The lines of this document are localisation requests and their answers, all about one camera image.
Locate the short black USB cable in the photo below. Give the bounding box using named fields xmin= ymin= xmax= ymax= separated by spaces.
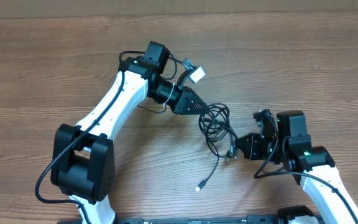
xmin=137 ymin=104 xmax=168 ymax=114

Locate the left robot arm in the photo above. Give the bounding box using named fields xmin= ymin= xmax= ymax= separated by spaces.
xmin=49 ymin=42 xmax=209 ymax=223

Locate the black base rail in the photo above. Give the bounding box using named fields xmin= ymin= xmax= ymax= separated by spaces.
xmin=57 ymin=205 xmax=323 ymax=224

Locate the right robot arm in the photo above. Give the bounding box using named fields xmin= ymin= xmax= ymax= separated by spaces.
xmin=235 ymin=110 xmax=358 ymax=223

